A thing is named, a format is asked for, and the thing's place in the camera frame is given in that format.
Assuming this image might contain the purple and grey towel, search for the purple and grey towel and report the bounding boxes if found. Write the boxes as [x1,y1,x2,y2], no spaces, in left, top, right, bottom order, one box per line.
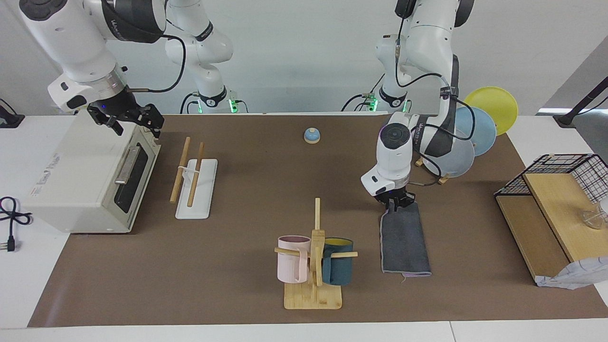
[380,201,433,278]

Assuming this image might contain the white rack with wooden bars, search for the white rack with wooden bars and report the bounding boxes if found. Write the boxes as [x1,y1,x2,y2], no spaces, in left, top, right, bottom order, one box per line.
[170,137,219,220]

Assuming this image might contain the wooden plate stand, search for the wooden plate stand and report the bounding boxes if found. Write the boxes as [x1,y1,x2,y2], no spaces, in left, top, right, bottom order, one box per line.
[415,156,452,185]

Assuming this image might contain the beige toaster oven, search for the beige toaster oven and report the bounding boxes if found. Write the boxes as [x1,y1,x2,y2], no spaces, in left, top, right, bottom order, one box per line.
[23,110,162,234]

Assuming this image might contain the grey plate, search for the grey plate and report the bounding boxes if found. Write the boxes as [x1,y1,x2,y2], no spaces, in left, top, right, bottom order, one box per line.
[422,138,476,179]

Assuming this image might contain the dark teal mug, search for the dark teal mug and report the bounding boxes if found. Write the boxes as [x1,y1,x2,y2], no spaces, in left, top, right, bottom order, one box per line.
[322,237,354,286]

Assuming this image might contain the brown table mat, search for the brown table mat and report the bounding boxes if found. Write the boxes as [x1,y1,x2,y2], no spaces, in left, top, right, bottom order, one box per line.
[27,114,608,328]

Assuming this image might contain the light blue plate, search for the light blue plate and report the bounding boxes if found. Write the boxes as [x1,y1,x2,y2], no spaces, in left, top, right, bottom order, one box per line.
[454,106,498,157]

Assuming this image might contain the pink mug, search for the pink mug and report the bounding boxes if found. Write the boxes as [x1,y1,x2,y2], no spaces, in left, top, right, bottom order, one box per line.
[277,235,312,285]

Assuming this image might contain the wooden mug tree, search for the wooden mug tree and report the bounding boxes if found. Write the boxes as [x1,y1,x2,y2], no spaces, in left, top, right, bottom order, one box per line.
[274,198,359,310]

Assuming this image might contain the yellow plate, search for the yellow plate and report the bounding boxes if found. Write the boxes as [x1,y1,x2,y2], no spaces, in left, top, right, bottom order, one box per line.
[463,86,519,136]

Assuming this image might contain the wooden shelf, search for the wooden shelf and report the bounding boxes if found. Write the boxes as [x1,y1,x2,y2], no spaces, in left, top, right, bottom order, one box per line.
[495,172,608,286]

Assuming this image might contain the clear glass cup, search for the clear glass cup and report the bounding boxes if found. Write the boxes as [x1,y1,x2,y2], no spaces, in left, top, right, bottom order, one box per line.
[581,199,608,230]

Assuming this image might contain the black base cable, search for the black base cable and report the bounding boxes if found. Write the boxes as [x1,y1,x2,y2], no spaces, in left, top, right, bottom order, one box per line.
[341,71,387,113]
[179,91,200,115]

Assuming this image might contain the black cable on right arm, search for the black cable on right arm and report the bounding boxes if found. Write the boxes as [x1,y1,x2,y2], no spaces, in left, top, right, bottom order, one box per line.
[125,33,187,94]

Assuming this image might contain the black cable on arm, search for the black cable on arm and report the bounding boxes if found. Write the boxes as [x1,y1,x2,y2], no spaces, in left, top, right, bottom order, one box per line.
[125,33,187,94]
[394,0,476,187]

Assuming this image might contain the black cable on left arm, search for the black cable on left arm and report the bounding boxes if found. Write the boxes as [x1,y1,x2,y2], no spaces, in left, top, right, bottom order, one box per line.
[394,0,476,187]

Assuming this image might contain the black power cord with plug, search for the black power cord with plug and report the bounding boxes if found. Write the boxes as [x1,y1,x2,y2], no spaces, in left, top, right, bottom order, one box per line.
[0,196,33,253]

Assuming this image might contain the black wire basket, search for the black wire basket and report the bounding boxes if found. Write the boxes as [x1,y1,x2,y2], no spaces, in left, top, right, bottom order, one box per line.
[494,153,608,204]

